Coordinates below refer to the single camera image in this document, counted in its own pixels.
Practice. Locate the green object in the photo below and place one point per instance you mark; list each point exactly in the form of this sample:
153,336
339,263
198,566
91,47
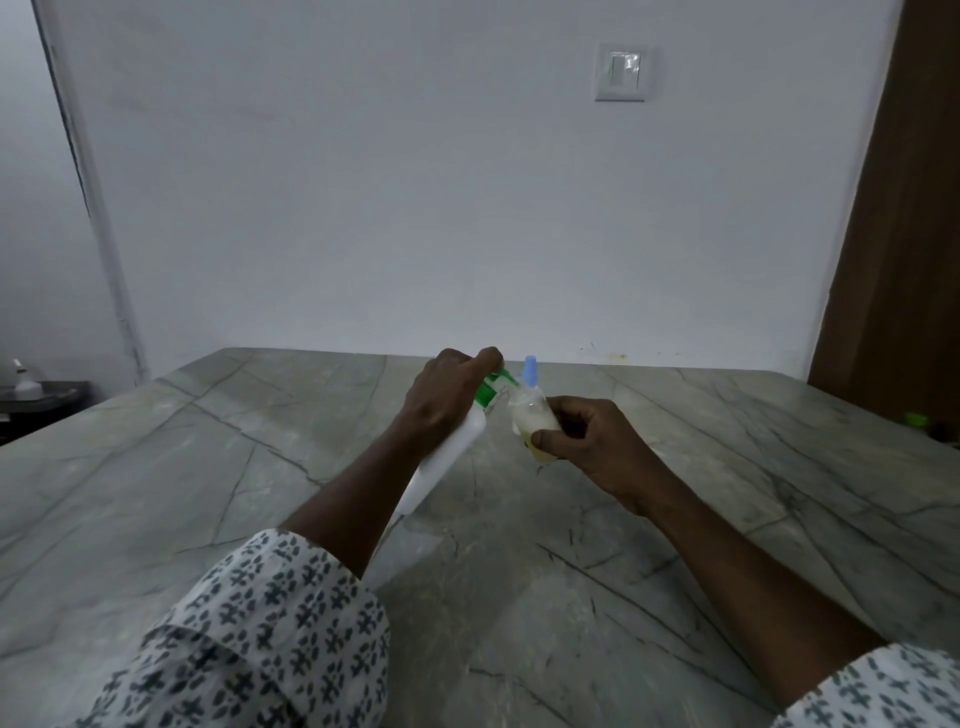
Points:
916,420

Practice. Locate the person's left hand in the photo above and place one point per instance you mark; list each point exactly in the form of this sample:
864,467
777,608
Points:
439,401

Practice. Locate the person's right forearm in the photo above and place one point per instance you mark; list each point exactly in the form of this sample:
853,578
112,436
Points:
787,622

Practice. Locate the person's right thumb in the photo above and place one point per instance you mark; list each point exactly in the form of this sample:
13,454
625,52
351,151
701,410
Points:
551,441

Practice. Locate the person's left fingers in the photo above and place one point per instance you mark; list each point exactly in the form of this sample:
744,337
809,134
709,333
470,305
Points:
480,361

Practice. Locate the small white bottle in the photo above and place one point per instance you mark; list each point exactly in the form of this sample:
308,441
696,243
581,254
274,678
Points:
22,382

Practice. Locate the person's left forearm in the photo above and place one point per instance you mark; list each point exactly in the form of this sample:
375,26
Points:
300,600

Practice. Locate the dark side table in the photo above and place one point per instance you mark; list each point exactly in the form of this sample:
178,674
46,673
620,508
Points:
37,409

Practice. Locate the brown wooden door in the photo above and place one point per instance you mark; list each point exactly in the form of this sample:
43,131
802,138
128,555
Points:
892,225

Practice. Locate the person's right hand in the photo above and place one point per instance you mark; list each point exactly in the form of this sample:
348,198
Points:
600,450

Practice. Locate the white wall switch plate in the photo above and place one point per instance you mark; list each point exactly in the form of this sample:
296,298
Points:
621,72

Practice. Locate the small clear bottle blue cap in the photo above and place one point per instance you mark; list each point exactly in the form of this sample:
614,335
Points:
531,420

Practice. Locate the white bottle with green nozzle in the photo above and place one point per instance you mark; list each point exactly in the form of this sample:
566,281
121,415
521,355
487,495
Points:
450,457

